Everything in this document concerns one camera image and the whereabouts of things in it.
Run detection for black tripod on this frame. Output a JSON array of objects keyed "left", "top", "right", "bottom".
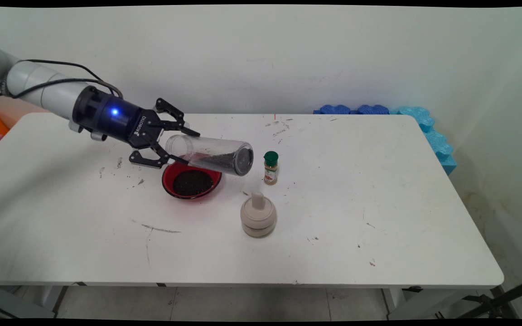
[{"left": 435, "top": 275, "right": 522, "bottom": 320}]

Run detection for beige mortar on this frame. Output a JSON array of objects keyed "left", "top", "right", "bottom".
[{"left": 240, "top": 198, "right": 277, "bottom": 238}]

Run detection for light blue foam mat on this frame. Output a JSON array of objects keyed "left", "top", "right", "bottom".
[{"left": 390, "top": 106, "right": 457, "bottom": 175}]

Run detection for black camera cable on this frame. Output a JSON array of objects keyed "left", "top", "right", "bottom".
[{"left": 14, "top": 59, "right": 116, "bottom": 96}]

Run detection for red bowl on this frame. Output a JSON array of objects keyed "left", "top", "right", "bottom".
[{"left": 162, "top": 156, "right": 222, "bottom": 200}]

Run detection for blue cloth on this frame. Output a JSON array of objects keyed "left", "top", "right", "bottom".
[{"left": 351, "top": 105, "right": 390, "bottom": 115}]

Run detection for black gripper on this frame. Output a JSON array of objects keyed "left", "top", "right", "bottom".
[{"left": 72, "top": 86, "right": 201, "bottom": 170}]

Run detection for white table leg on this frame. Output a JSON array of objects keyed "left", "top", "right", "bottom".
[{"left": 39, "top": 285, "right": 69, "bottom": 317}]

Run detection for spice bottle green cap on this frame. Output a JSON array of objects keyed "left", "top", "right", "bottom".
[{"left": 263, "top": 151, "right": 280, "bottom": 186}]

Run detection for dark blue foam mat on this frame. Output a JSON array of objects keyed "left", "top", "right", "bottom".
[{"left": 313, "top": 105, "right": 351, "bottom": 115}]

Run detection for black seeds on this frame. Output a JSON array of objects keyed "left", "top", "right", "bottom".
[
  {"left": 172, "top": 170, "right": 214, "bottom": 196},
  {"left": 184, "top": 145, "right": 253, "bottom": 176}
]

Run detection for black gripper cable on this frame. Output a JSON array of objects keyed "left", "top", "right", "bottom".
[{"left": 0, "top": 78, "right": 124, "bottom": 101}]

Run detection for clear plastic jar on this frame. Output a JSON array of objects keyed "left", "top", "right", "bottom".
[{"left": 165, "top": 134, "right": 254, "bottom": 177}]

